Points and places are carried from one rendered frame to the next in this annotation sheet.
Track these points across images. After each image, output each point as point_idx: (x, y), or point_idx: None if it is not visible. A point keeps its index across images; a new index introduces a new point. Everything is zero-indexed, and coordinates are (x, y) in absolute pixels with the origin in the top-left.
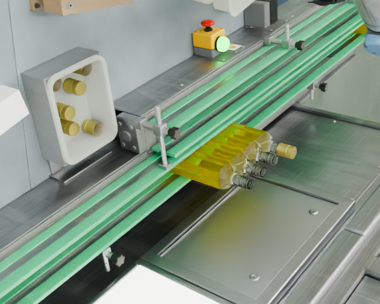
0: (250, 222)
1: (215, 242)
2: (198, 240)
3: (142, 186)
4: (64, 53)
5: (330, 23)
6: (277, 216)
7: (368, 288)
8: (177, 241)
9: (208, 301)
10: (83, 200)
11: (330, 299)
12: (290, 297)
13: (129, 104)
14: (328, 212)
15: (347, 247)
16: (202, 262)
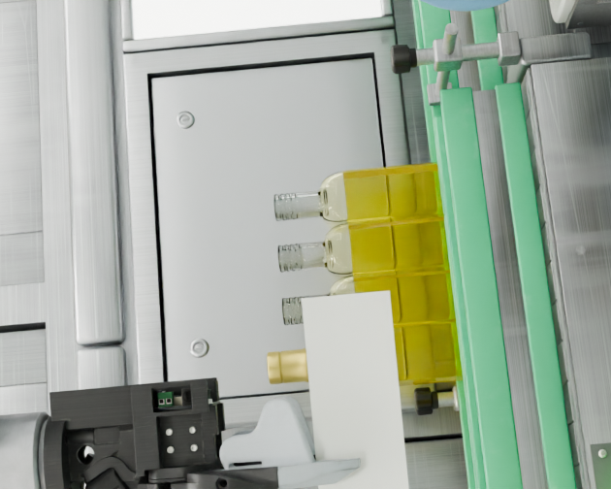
0: (292, 241)
1: (308, 150)
2: (339, 133)
3: (424, 16)
4: None
5: None
6: (255, 291)
7: (25, 255)
8: (374, 107)
9: (212, 25)
10: None
11: (58, 176)
12: (106, 121)
13: (610, 93)
14: (172, 366)
15: (86, 292)
16: (291, 93)
